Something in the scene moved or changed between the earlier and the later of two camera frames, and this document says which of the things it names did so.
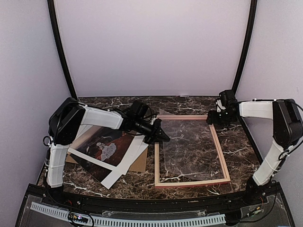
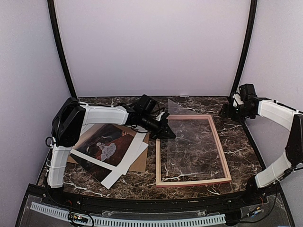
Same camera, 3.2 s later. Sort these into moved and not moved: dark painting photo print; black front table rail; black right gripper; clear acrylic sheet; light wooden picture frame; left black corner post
Moved: clear acrylic sheet; black right gripper
Not moved: dark painting photo print; left black corner post; black front table rail; light wooden picture frame
